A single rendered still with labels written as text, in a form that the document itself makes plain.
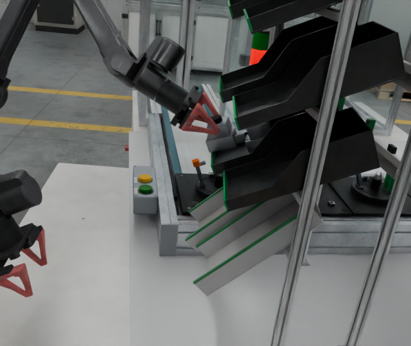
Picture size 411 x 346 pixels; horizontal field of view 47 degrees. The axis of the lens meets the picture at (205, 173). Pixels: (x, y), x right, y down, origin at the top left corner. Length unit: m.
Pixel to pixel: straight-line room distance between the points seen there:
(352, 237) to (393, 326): 0.29
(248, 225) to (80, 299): 0.43
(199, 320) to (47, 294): 0.36
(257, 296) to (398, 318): 0.34
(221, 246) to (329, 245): 0.43
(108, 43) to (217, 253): 0.52
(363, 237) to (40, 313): 0.88
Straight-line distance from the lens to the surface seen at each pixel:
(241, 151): 1.05
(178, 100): 1.00
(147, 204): 1.37
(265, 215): 1.02
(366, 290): 1.01
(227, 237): 1.04
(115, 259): 1.28
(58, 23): 9.01
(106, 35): 1.11
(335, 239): 1.39
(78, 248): 1.32
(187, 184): 1.42
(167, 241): 1.26
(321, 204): 1.43
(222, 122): 1.01
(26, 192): 0.88
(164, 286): 1.19
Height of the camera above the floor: 1.62
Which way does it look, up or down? 26 degrees down
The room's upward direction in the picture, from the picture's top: 6 degrees clockwise
